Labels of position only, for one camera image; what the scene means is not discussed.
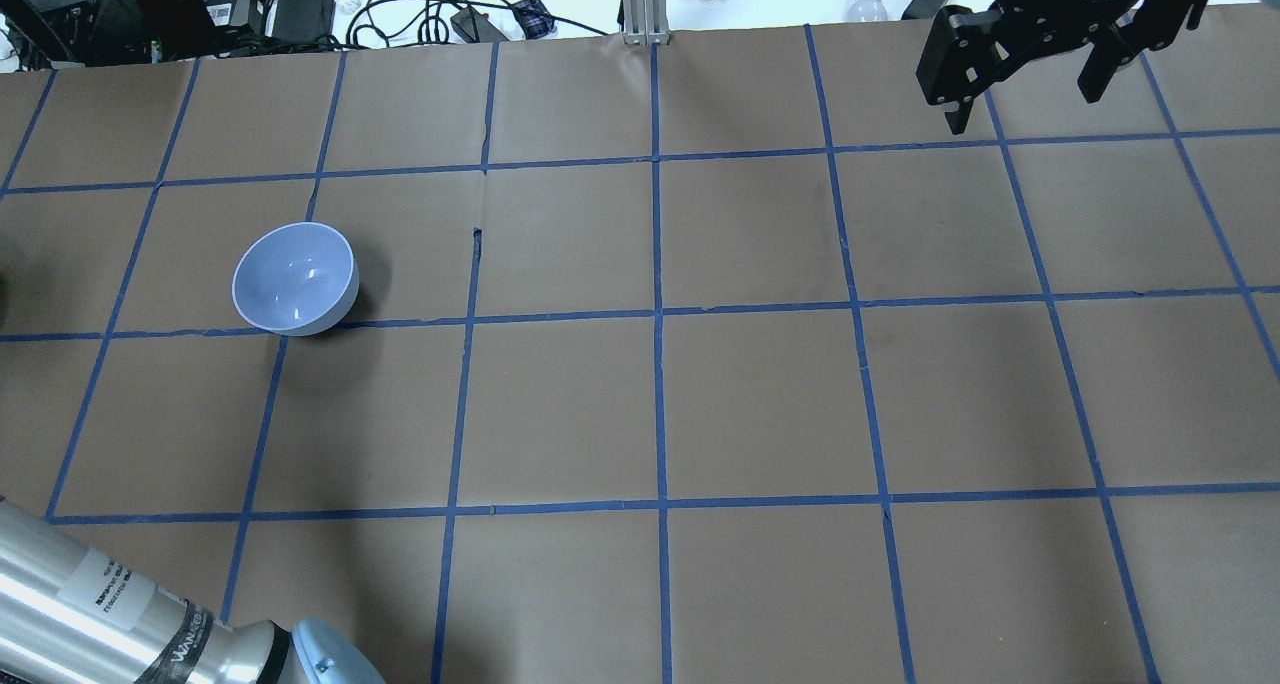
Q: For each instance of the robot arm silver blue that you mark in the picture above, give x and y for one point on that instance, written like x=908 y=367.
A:
x=71 y=614

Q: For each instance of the blue bowl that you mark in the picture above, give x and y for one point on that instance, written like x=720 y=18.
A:
x=296 y=280

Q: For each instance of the white light bulb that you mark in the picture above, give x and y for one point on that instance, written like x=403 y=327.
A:
x=864 y=11

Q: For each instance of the black power brick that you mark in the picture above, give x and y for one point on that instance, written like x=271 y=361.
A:
x=471 y=26

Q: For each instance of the black equipment box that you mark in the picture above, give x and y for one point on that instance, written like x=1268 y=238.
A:
x=65 y=33

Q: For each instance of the aluminium frame post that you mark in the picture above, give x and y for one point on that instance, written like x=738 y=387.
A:
x=645 y=22

